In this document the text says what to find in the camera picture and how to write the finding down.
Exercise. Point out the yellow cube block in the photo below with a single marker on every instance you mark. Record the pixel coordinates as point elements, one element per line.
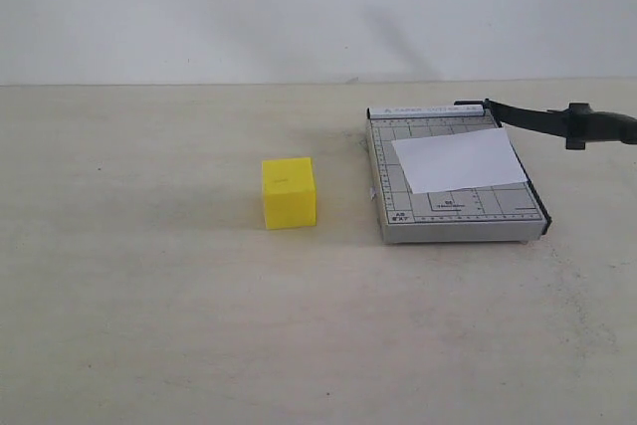
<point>289,193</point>

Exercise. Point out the white paper sheet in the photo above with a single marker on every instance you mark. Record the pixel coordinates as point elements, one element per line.
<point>451,162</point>

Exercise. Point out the black cutter blade arm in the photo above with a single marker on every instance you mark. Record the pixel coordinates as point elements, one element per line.
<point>578,124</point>

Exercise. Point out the grey paper cutter base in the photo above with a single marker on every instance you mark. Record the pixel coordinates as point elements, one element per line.
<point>503,213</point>

